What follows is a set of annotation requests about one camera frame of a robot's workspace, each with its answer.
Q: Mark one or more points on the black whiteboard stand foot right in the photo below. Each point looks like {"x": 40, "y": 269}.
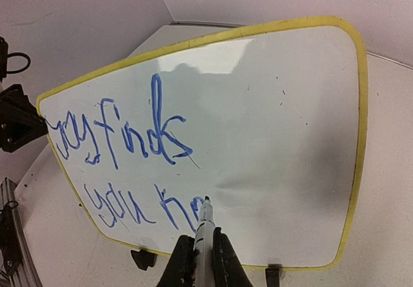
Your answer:
{"x": 273, "y": 275}

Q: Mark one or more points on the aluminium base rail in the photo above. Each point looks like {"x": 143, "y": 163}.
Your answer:
{"x": 17, "y": 266}

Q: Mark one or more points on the yellow-framed whiteboard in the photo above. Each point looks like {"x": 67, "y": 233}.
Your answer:
{"x": 267, "y": 121}

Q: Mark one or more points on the black whiteboard stand foot left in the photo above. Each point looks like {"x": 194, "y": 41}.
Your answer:
{"x": 143, "y": 259}

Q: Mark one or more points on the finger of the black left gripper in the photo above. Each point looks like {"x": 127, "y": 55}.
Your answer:
{"x": 17, "y": 109}
{"x": 15, "y": 135}

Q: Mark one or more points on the black whiteboard stand foot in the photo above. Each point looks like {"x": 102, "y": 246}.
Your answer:
{"x": 273, "y": 275}
{"x": 143, "y": 259}

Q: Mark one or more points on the white whiteboard marker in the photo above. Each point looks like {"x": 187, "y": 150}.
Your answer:
{"x": 203, "y": 246}

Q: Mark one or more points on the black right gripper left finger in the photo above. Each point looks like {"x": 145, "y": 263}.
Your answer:
{"x": 180, "y": 267}

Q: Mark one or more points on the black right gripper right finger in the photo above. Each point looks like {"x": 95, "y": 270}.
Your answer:
{"x": 227, "y": 269}

